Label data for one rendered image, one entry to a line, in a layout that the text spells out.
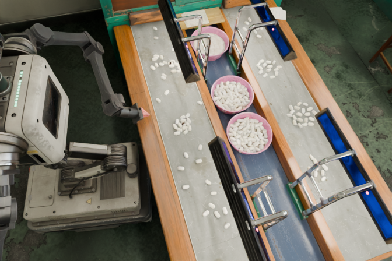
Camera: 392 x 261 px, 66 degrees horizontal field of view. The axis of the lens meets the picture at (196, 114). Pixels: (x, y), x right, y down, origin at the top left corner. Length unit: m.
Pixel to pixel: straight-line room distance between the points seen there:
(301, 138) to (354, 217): 0.49
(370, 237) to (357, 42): 2.32
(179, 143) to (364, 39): 2.59
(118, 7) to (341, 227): 1.85
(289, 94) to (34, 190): 1.66
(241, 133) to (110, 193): 0.86
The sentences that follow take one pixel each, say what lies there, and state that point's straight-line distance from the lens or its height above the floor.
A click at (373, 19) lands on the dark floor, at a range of 4.06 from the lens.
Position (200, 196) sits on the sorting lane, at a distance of 1.64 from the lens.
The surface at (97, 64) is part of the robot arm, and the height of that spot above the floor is 1.03.
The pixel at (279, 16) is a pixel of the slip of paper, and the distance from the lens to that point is 2.42.
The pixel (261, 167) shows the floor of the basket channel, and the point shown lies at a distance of 1.81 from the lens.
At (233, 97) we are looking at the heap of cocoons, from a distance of 1.91.
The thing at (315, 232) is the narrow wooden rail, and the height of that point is 0.71.
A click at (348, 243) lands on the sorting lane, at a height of 0.74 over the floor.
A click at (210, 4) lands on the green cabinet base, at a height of 0.80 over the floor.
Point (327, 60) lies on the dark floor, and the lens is 3.37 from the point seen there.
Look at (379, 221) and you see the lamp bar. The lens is 1.52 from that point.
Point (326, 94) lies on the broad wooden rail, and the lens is 2.09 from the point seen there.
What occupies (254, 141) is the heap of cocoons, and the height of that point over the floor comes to 0.74.
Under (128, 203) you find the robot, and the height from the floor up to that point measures 0.47.
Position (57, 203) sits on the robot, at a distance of 2.03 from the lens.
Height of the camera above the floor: 2.33
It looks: 61 degrees down
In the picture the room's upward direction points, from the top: 7 degrees clockwise
